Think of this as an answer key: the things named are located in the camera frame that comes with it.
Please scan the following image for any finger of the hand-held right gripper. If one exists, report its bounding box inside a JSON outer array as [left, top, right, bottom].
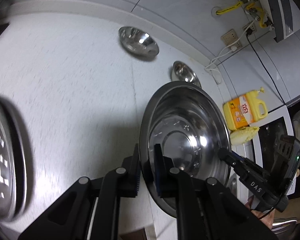
[[218, 148, 245, 174], [231, 150, 259, 168]]

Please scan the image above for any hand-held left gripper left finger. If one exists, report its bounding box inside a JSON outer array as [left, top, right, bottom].
[[17, 144, 142, 240]]

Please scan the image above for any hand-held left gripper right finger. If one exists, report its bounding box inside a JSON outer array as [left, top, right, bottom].
[[154, 143, 278, 240]]

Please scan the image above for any large steel bowl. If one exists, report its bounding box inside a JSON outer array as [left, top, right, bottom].
[[139, 81, 232, 218]]

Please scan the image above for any person's right hand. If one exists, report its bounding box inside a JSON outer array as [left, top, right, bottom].
[[246, 195, 276, 230]]

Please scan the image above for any napa cabbage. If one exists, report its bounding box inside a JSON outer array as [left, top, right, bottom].
[[229, 126, 260, 145]]

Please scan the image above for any white microwave oven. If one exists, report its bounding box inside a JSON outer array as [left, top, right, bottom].
[[240, 116, 300, 197]]

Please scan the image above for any yellow dish soap bottle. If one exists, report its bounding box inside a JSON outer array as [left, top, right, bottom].
[[223, 87, 268, 131]]

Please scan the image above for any small steel bowl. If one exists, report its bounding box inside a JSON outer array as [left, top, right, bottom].
[[172, 61, 202, 88]]

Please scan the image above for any medium steel bowl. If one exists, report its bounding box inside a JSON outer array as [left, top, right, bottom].
[[118, 26, 160, 61]]

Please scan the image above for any large steel plate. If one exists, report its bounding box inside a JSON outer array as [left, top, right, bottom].
[[0, 91, 28, 222]]

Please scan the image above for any black power cable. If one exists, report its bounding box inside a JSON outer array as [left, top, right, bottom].
[[246, 30, 287, 105]]

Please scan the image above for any white power cable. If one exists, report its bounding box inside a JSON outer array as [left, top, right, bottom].
[[204, 25, 253, 85]]

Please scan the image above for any beige wall socket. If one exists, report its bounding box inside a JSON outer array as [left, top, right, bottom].
[[221, 29, 243, 52]]

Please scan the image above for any wall socket with black plug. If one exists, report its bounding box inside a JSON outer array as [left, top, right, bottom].
[[242, 21, 257, 35]]

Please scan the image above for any yellow gas hose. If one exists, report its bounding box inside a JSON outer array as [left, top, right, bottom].
[[216, 1, 243, 16]]

